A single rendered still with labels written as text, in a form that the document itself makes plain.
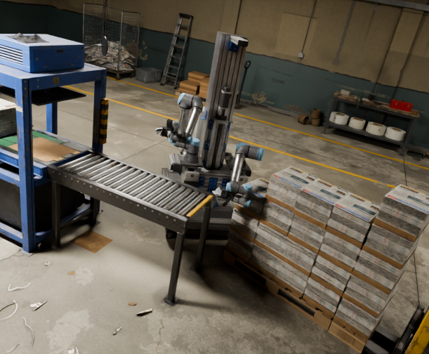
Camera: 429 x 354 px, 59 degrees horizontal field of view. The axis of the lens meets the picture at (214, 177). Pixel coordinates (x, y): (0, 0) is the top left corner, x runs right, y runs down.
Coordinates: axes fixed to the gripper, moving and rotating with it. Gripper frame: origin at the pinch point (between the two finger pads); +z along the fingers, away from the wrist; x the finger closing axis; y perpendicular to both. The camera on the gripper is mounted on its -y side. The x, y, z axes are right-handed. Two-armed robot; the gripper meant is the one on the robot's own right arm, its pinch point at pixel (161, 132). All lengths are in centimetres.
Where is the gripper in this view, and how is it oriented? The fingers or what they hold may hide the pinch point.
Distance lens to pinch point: 317.0
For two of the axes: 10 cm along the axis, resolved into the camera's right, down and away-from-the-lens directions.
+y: -3.0, 8.5, 4.4
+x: -9.2, -3.8, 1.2
